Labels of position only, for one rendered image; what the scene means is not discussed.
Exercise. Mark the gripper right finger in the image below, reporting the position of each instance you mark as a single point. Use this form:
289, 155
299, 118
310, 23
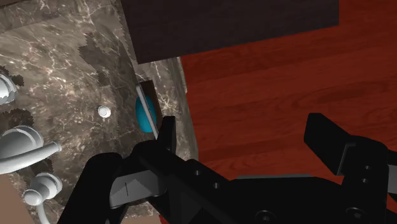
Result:
363, 167

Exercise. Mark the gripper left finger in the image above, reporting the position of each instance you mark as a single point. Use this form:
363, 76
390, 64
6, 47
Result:
173, 186

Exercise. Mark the teal oval object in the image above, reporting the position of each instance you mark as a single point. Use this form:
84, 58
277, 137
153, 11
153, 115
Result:
142, 116

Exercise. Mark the thin grey flat slab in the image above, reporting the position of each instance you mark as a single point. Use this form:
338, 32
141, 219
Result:
145, 107

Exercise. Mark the small white round knob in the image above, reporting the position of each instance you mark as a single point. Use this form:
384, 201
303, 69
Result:
104, 111

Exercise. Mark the silver faucet spout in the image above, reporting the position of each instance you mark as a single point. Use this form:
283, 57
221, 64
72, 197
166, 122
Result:
21, 149

